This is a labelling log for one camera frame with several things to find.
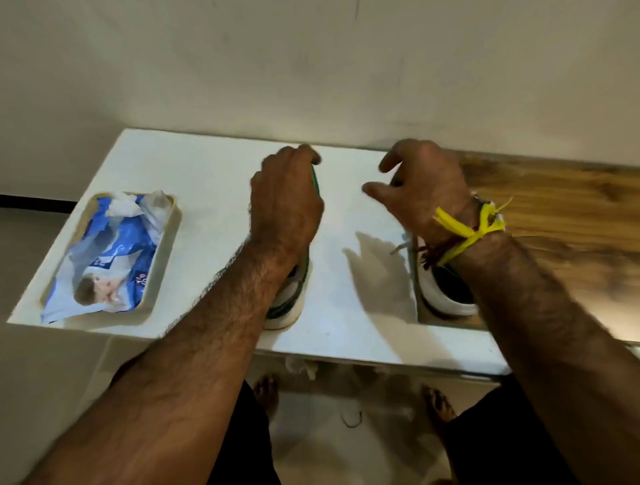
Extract person's left hand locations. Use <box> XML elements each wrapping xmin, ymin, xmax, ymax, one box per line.
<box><xmin>248</xmin><ymin>143</ymin><xmax>326</xmax><ymax>270</ymax></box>

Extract person's right hand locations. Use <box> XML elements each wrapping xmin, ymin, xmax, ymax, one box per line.
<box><xmin>361</xmin><ymin>139</ymin><xmax>476</xmax><ymax>246</ymax></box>

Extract green sneaker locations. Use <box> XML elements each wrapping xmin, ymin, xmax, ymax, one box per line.
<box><xmin>262</xmin><ymin>165</ymin><xmax>321</xmax><ymax>332</ymax></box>
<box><xmin>415</xmin><ymin>192</ymin><xmax>506</xmax><ymax>318</ymax></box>

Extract white wet wipe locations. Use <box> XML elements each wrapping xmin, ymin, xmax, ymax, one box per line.
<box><xmin>105</xmin><ymin>192</ymin><xmax>143</xmax><ymax>219</ymax></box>

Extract person's left forearm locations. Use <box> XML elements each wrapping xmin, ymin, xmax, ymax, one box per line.
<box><xmin>22</xmin><ymin>244</ymin><xmax>301</xmax><ymax>485</ymax></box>

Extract person's right forearm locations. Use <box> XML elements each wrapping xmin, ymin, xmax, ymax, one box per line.
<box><xmin>449</xmin><ymin>232</ymin><xmax>640</xmax><ymax>485</ymax></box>

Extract blue wet wipe packet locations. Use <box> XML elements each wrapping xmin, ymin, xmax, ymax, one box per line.
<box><xmin>41</xmin><ymin>189</ymin><xmax>173</xmax><ymax>324</ymax></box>

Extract person's left foot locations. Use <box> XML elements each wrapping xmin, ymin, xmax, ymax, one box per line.
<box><xmin>253</xmin><ymin>375</ymin><xmax>280</xmax><ymax>420</ymax></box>

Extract person's foot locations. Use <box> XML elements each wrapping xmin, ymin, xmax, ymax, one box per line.
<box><xmin>422</xmin><ymin>385</ymin><xmax>457</xmax><ymax>440</ymax></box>
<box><xmin>253</xmin><ymin>375</ymin><xmax>280</xmax><ymax>420</ymax></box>

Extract person's right foot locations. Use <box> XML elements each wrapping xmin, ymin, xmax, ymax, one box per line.
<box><xmin>422</xmin><ymin>385</ymin><xmax>457</xmax><ymax>440</ymax></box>

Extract yellow thread wristband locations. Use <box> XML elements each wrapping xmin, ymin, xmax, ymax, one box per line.
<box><xmin>432</xmin><ymin>197</ymin><xmax>513</xmax><ymax>266</ymax></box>

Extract beige plastic tray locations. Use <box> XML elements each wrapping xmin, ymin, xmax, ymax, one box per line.
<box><xmin>39</xmin><ymin>192</ymin><xmax>183</xmax><ymax>326</ymax></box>

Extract brown wooden board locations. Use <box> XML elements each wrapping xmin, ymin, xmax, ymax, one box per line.
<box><xmin>415</xmin><ymin>149</ymin><xmax>640</xmax><ymax>346</ymax></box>

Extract white crumpled paper scrap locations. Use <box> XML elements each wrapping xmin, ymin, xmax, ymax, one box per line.
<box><xmin>285</xmin><ymin>357</ymin><xmax>319</xmax><ymax>382</ymax></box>

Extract black shorts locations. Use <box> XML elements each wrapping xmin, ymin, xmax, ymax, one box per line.
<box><xmin>109</xmin><ymin>354</ymin><xmax>581</xmax><ymax>485</ymax></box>

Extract black skirting strip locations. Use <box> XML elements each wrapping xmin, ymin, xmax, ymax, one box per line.
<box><xmin>0</xmin><ymin>195</ymin><xmax>79</xmax><ymax>215</ymax></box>

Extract brown beaded bracelet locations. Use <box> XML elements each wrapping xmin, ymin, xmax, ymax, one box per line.
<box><xmin>412</xmin><ymin>235</ymin><xmax>473</xmax><ymax>270</ymax></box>

